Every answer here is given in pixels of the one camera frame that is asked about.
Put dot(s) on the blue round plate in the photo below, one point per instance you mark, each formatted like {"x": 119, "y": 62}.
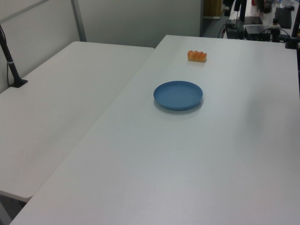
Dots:
{"x": 178, "y": 96}

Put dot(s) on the black equipment box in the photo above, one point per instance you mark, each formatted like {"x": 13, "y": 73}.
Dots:
{"x": 234, "y": 31}

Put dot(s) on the black controller box with lights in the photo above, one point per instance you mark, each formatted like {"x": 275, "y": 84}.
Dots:
{"x": 257, "y": 32}

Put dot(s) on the dark grey bag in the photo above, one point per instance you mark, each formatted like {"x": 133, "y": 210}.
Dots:
{"x": 283, "y": 17}

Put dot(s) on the black computer mouse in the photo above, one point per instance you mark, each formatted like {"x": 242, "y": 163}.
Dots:
{"x": 288, "y": 8}

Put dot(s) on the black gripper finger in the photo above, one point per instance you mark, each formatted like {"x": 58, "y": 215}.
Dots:
{"x": 237, "y": 5}
{"x": 227, "y": 10}

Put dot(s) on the orange toy bread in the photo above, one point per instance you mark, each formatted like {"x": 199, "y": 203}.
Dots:
{"x": 197, "y": 56}

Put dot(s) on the dark bottle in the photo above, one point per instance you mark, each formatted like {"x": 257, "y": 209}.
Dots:
{"x": 267, "y": 5}

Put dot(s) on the grey table leg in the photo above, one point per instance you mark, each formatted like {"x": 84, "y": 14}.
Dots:
{"x": 4, "y": 211}

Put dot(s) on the flat black pad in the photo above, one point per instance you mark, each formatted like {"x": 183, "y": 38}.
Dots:
{"x": 253, "y": 20}

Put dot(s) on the black camera stand with base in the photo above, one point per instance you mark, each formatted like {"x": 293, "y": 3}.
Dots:
{"x": 10, "y": 65}

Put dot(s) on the yellow wooden cabinet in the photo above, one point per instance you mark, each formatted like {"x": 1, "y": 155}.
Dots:
{"x": 211, "y": 8}

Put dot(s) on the black joystick stop button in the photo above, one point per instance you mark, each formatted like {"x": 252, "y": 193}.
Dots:
{"x": 276, "y": 30}

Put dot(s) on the grey partition post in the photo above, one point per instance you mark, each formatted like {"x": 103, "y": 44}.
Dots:
{"x": 79, "y": 21}

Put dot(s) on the black vertical stand pole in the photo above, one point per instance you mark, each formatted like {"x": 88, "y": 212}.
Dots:
{"x": 243, "y": 9}

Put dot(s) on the black clamped camera pole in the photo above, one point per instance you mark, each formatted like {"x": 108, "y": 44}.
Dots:
{"x": 291, "y": 42}

